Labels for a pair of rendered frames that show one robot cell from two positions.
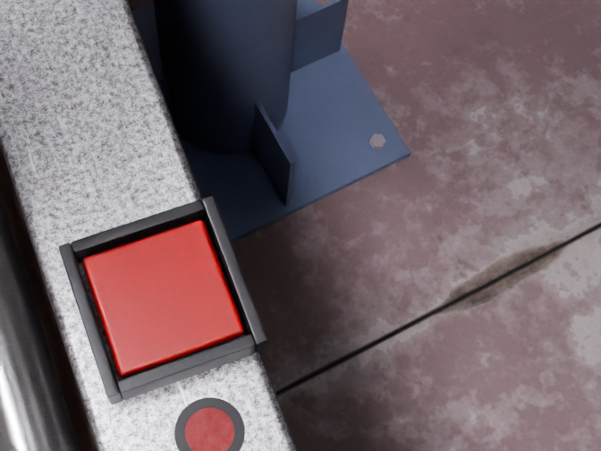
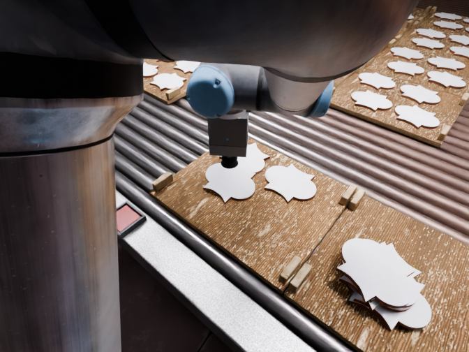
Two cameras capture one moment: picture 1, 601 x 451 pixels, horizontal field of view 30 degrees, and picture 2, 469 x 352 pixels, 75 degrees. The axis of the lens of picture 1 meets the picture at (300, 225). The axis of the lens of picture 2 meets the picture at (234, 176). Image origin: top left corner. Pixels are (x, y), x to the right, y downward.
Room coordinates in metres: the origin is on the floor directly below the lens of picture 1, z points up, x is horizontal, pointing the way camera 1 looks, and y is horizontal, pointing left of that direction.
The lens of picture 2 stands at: (0.67, 0.14, 1.51)
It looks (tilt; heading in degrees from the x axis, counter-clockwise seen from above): 44 degrees down; 159
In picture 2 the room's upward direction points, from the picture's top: straight up
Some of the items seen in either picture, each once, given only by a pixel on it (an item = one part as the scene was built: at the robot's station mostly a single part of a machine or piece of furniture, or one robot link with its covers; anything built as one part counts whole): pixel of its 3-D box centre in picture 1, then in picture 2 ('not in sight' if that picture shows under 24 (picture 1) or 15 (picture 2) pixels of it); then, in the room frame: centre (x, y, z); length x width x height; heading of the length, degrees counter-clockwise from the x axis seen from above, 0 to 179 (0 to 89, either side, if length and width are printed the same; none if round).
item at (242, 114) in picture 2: not in sight; (231, 121); (0.12, 0.35, 1.12); 0.12 x 0.09 x 0.16; 153
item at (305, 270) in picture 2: not in sight; (300, 277); (0.44, 0.37, 0.95); 0.06 x 0.02 x 0.03; 119
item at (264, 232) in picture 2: not in sight; (252, 193); (0.19, 0.38, 0.93); 0.41 x 0.35 x 0.02; 29
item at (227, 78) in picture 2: not in sight; (225, 84); (0.24, 0.29, 1.27); 0.11 x 0.11 x 0.08; 58
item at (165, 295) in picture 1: (163, 298); (123, 219); (0.15, 0.06, 0.92); 0.06 x 0.06 x 0.01; 29
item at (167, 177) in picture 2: not in sight; (162, 181); (0.08, 0.17, 0.95); 0.06 x 0.02 x 0.03; 119
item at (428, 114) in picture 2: not in sight; (395, 98); (-0.05, 1.05, 0.94); 0.41 x 0.35 x 0.04; 29
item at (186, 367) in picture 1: (163, 297); (123, 218); (0.15, 0.06, 0.92); 0.08 x 0.08 x 0.02; 29
